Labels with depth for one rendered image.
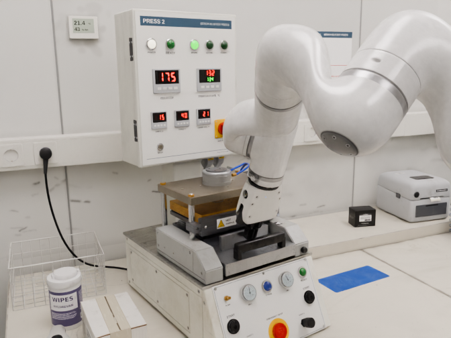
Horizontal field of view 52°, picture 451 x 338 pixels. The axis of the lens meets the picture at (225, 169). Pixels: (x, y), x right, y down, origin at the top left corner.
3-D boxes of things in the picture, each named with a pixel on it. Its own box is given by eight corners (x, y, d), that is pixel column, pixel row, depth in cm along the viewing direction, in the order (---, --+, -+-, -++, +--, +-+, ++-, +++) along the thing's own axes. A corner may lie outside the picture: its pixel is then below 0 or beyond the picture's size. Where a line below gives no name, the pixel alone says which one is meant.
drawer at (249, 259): (167, 243, 133) (166, 216, 131) (230, 227, 145) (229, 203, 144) (225, 279, 109) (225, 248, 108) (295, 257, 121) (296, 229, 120)
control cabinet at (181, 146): (125, 231, 143) (112, 13, 130) (215, 212, 161) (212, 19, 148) (149, 247, 130) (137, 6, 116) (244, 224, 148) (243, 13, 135)
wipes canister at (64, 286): (49, 318, 128) (45, 267, 125) (82, 312, 131) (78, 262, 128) (52, 334, 120) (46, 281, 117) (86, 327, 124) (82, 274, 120)
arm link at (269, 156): (241, 170, 106) (281, 182, 105) (254, 117, 100) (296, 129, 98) (249, 155, 113) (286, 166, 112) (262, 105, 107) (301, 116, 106)
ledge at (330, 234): (243, 237, 188) (243, 227, 187) (405, 210, 220) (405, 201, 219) (280, 265, 161) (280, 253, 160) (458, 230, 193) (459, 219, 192)
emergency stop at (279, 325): (272, 342, 112) (268, 325, 113) (285, 336, 115) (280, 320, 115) (276, 342, 111) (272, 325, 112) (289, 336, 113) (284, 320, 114)
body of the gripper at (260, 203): (257, 188, 104) (247, 229, 110) (290, 182, 110) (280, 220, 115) (238, 172, 110) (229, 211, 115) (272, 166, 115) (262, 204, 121)
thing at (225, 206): (170, 214, 131) (168, 181, 129) (233, 200, 143) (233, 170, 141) (202, 231, 117) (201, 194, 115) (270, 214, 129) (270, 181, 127)
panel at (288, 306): (231, 369, 105) (211, 287, 107) (325, 327, 121) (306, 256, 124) (236, 371, 103) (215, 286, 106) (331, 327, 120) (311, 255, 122)
